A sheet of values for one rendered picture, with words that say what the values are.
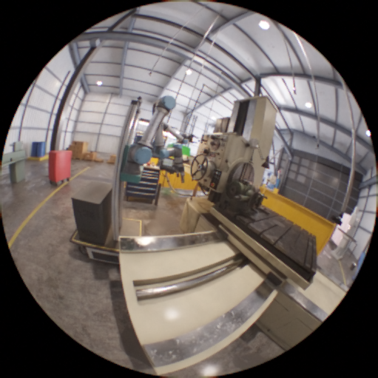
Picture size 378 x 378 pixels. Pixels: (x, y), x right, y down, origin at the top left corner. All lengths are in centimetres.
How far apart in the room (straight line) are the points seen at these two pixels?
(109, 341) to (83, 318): 32
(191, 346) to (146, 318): 25
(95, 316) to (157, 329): 89
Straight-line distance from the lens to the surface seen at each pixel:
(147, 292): 73
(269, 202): 372
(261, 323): 182
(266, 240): 107
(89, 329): 148
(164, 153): 90
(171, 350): 66
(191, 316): 73
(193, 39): 908
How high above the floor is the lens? 138
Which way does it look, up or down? 15 degrees down
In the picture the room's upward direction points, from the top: 16 degrees clockwise
